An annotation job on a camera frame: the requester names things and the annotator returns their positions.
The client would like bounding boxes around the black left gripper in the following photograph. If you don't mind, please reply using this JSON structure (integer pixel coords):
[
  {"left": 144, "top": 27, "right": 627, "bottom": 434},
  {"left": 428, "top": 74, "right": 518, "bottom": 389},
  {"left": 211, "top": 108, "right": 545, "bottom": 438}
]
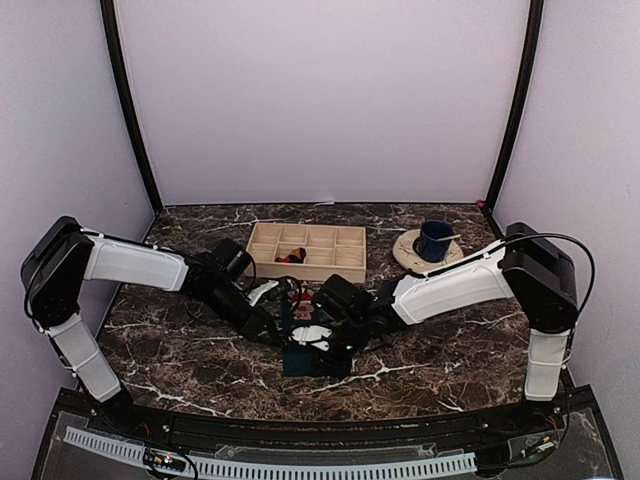
[{"left": 198, "top": 279, "right": 284, "bottom": 347}]

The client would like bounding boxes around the green christmas bear sock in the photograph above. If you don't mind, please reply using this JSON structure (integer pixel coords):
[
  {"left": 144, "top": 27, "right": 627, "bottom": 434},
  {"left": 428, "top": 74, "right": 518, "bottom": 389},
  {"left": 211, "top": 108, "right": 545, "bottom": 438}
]
[{"left": 279, "top": 290, "right": 314, "bottom": 377}]

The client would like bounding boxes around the black red yellow argyle sock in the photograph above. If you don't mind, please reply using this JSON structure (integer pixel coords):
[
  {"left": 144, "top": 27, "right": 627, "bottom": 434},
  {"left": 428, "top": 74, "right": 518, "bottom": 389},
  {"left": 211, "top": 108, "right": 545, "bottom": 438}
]
[{"left": 275, "top": 247, "right": 307, "bottom": 264}]

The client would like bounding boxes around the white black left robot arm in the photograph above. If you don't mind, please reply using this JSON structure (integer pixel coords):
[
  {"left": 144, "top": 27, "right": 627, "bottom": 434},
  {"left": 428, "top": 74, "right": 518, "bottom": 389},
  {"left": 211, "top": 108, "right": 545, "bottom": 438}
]
[{"left": 20, "top": 216, "right": 283, "bottom": 436}]

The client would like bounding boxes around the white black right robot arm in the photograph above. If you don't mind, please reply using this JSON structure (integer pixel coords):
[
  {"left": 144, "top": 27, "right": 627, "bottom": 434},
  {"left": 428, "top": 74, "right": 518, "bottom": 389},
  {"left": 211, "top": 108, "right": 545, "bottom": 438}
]
[{"left": 287, "top": 222, "right": 591, "bottom": 434}]

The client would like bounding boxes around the wooden compartment tray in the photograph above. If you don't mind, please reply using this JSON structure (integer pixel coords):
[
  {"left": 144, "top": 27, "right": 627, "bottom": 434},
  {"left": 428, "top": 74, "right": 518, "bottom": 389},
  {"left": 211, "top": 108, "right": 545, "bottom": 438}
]
[{"left": 246, "top": 223, "right": 367, "bottom": 284}]

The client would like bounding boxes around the cream saucer plate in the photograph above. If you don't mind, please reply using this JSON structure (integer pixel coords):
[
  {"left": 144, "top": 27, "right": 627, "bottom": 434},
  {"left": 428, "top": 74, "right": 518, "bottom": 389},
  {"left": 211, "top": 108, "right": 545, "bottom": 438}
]
[{"left": 392, "top": 229, "right": 464, "bottom": 273}]

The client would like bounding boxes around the dark blue mug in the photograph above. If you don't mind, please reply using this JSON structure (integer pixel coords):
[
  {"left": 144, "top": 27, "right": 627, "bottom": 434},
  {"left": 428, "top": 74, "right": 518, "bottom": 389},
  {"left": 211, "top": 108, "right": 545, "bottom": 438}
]
[{"left": 412, "top": 220, "right": 454, "bottom": 263}]

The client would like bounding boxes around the wooden stirrer stick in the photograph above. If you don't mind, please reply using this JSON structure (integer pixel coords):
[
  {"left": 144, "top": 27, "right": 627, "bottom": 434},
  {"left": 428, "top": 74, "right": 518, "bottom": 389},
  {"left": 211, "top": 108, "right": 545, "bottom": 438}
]
[{"left": 434, "top": 234, "right": 461, "bottom": 242}]

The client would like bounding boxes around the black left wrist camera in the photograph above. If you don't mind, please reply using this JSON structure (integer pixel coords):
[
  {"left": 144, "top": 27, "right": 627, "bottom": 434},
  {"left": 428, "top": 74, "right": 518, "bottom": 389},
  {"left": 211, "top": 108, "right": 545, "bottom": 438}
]
[{"left": 211, "top": 238, "right": 253, "bottom": 281}]

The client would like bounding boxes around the black front table rail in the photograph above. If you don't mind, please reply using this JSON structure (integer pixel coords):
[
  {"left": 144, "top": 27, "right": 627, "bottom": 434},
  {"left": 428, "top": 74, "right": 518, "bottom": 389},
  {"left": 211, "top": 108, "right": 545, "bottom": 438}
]
[{"left": 54, "top": 387, "right": 596, "bottom": 456}]

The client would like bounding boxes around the white slotted cable duct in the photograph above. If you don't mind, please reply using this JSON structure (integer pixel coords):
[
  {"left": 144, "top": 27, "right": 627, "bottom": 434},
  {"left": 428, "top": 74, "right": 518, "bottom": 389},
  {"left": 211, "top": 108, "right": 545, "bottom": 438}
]
[{"left": 62, "top": 427, "right": 478, "bottom": 479}]

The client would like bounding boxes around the black left frame post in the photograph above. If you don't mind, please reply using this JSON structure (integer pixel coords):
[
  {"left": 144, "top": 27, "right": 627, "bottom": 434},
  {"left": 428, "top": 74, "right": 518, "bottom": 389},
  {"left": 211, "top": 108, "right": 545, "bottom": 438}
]
[{"left": 99, "top": 0, "right": 164, "bottom": 216}]

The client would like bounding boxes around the black frame post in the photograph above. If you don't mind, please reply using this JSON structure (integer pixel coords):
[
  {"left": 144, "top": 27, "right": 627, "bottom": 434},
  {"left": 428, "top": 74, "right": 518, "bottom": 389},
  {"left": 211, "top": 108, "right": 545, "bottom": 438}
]
[
  {"left": 99, "top": 0, "right": 164, "bottom": 216},
  {"left": 483, "top": 0, "right": 544, "bottom": 217}
]

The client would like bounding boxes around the black right frame post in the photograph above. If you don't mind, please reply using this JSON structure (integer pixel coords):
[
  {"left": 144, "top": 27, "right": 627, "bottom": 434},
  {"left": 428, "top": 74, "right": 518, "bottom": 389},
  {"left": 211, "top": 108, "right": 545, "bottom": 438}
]
[{"left": 483, "top": 0, "right": 544, "bottom": 217}]

